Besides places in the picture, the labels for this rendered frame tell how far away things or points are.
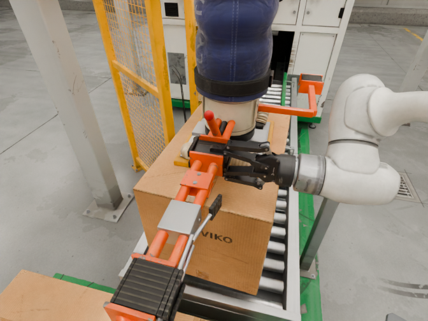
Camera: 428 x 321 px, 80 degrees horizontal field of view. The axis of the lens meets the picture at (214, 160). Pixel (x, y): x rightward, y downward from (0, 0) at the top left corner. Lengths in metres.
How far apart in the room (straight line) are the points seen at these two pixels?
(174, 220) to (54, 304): 0.88
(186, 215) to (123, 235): 1.58
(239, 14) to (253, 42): 0.08
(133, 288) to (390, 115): 0.54
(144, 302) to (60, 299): 0.90
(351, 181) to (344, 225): 1.64
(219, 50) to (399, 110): 0.41
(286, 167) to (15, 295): 1.17
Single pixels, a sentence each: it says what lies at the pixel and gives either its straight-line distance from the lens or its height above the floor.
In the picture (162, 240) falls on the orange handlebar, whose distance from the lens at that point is 0.47.
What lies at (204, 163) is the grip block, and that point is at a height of 1.21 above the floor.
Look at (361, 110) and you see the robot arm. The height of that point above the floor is 1.35.
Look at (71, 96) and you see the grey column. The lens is 1.67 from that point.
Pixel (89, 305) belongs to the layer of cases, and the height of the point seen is 0.54.
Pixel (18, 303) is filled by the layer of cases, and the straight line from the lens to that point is 1.36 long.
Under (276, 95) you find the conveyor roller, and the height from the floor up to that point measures 0.53.
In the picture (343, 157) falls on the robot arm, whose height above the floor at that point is 1.26.
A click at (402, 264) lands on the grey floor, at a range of 2.21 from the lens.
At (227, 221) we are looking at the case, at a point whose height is 1.03.
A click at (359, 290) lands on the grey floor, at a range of 1.96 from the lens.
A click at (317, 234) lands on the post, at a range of 1.58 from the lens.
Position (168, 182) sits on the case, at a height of 1.07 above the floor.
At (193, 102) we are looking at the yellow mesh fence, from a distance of 1.92.
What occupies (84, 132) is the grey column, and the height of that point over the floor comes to 0.74.
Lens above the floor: 1.60
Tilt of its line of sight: 39 degrees down
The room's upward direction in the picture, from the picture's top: straight up
